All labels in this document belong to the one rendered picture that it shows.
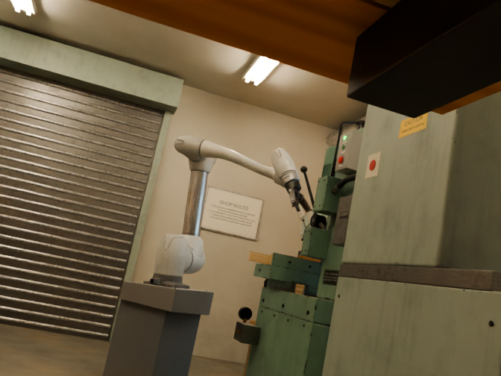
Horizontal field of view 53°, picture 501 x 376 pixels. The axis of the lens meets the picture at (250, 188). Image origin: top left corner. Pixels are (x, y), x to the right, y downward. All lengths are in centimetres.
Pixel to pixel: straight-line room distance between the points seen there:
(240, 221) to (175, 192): 75
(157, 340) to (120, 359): 24
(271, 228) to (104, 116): 209
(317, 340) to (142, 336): 100
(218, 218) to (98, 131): 149
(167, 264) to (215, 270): 270
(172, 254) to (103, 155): 275
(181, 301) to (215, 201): 291
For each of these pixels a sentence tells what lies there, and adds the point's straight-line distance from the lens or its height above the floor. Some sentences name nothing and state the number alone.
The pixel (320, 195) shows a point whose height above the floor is 121.
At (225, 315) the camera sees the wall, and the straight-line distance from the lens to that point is 540.
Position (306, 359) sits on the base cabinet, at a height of 58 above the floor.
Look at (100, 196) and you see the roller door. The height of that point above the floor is 133.
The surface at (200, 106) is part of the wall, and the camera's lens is 553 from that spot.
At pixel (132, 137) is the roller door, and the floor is 199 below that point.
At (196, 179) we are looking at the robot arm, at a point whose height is 131.
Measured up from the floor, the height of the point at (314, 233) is 106.
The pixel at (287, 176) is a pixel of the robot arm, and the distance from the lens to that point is 255.
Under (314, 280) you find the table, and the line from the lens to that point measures 232.
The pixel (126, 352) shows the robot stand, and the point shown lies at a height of 36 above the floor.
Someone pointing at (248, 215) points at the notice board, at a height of 149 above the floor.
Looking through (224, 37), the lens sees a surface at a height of 100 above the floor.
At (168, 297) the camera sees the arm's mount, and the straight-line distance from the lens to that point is 250.
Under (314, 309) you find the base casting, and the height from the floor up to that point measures 76.
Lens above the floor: 80
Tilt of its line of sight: 10 degrees up
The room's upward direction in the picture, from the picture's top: 12 degrees clockwise
